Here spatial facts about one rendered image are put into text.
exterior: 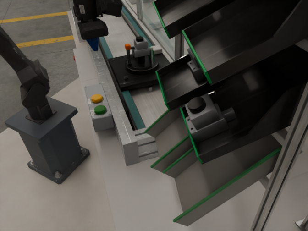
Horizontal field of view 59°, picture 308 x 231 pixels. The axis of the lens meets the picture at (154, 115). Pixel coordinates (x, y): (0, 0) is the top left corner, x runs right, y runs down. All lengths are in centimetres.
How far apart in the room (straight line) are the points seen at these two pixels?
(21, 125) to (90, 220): 32
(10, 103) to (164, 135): 233
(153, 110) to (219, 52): 62
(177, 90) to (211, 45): 20
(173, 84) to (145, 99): 44
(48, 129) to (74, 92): 50
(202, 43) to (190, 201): 35
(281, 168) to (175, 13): 33
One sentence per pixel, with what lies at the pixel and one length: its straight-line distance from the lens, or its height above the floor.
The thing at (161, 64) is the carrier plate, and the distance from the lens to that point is 116.
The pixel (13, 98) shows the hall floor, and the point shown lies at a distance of 301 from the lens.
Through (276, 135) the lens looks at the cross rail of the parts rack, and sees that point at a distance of 49.
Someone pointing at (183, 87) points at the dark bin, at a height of 121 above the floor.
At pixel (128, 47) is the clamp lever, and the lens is 109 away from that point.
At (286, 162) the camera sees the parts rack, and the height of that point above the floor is 120.
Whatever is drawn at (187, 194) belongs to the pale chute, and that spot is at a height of 101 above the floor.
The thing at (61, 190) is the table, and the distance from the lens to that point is 89.
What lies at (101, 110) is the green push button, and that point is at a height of 97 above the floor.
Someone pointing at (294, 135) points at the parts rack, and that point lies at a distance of 45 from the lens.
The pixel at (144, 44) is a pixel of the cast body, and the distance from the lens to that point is 109.
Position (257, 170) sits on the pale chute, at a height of 115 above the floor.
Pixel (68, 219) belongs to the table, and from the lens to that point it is 83.
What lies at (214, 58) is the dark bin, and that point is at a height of 136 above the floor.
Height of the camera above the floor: 155
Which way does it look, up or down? 41 degrees down
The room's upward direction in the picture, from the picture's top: 3 degrees counter-clockwise
